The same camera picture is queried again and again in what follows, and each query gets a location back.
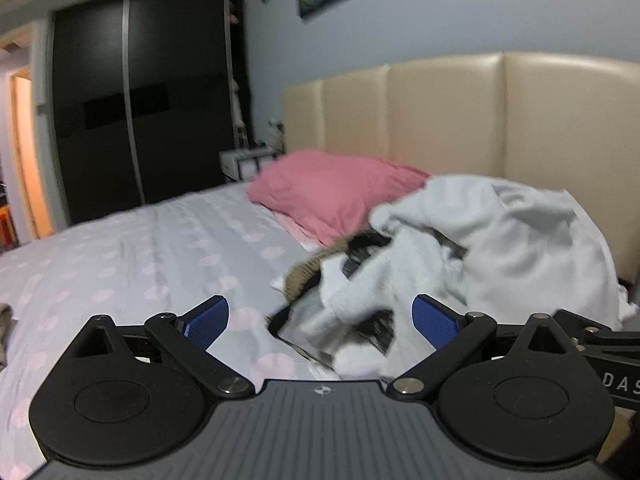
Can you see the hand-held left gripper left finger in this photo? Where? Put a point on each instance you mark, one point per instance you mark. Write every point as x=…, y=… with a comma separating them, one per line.
x=207, y=322

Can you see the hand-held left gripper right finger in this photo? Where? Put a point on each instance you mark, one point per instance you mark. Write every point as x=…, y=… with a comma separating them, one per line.
x=435, y=320

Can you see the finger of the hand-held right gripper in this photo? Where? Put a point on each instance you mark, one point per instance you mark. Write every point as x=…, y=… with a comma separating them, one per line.
x=575, y=321

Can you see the black and white garment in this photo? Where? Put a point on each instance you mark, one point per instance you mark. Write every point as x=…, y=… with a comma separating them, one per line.
x=370, y=320

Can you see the polka dot bed sheet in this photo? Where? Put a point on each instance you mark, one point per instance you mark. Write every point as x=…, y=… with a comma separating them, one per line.
x=150, y=260

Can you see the khaki brown garment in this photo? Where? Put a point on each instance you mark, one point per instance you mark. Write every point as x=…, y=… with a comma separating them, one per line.
x=307, y=267

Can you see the pink pillow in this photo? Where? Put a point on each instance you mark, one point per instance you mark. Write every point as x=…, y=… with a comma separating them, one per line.
x=330, y=195

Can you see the white nightstand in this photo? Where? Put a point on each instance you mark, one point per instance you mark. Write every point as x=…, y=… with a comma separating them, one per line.
x=245, y=162

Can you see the beige padded headboard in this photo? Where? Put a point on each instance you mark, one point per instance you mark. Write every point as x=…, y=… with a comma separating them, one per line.
x=450, y=120

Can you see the beige cloth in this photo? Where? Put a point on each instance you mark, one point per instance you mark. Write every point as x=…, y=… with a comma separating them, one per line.
x=4, y=330

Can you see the black sliding wardrobe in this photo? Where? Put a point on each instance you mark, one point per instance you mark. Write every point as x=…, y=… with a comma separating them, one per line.
x=140, y=100

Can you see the orange lit doorway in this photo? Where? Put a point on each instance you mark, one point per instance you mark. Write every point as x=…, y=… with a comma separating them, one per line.
x=30, y=160

